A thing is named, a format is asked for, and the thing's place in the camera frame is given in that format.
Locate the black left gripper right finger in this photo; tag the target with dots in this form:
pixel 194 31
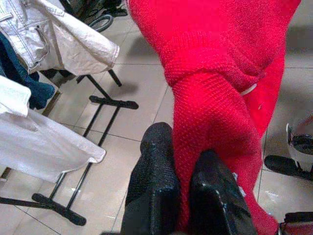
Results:
pixel 215 200

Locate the long white shirt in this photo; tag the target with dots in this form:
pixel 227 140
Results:
pixel 49 147

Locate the blue denim garment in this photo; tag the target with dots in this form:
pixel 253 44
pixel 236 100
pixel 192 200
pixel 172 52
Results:
pixel 36 93

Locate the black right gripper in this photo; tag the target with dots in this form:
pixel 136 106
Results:
pixel 304 144

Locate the red knit sweater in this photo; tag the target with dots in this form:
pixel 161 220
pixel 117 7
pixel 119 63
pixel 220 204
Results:
pixel 207 61

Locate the white denim jacket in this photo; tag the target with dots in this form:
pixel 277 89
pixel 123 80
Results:
pixel 61 44

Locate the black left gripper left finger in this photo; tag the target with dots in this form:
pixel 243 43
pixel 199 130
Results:
pixel 154 183

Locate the chrome black clothes rack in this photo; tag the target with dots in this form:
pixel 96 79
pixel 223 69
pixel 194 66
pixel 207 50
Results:
pixel 112 104

